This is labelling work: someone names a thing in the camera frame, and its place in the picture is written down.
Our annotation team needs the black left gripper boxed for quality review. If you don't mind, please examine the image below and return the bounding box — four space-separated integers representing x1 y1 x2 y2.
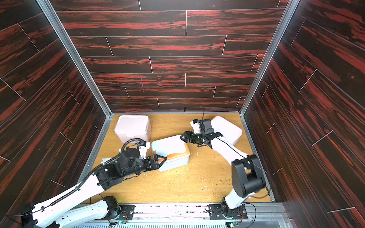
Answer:
123 154 167 179

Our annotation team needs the white orange handled box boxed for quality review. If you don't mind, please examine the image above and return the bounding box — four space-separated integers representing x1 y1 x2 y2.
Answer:
151 135 190 172

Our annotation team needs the white pink first aid box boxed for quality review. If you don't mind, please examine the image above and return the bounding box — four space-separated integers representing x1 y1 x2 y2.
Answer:
211 116 242 145

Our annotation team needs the gauze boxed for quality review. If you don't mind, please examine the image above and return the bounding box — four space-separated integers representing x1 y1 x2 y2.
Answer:
101 158 115 164

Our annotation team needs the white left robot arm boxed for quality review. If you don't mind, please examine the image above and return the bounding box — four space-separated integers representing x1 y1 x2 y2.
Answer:
20 138 167 228

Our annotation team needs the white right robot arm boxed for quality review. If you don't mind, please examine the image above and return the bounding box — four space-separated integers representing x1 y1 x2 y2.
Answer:
180 116 266 218

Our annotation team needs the pink medicine chest box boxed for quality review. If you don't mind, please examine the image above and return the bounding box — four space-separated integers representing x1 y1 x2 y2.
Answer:
114 115 152 143

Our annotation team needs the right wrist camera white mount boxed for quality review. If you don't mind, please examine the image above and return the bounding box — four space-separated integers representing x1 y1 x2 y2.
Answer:
190 119 202 134

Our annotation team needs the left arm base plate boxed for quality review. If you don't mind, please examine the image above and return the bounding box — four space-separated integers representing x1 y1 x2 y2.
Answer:
116 204 136 221

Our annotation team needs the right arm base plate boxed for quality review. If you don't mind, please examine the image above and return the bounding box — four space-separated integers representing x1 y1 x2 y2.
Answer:
205 203 248 220

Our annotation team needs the aluminium frame rail right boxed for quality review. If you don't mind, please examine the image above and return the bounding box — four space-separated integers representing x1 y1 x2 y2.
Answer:
239 0 301 116

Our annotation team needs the aluminium frame rail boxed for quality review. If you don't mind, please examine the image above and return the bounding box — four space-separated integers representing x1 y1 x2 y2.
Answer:
36 0 112 117
239 0 301 116

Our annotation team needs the aluminium frame rail left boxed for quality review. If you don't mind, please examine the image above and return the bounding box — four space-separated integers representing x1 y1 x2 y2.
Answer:
36 0 112 117

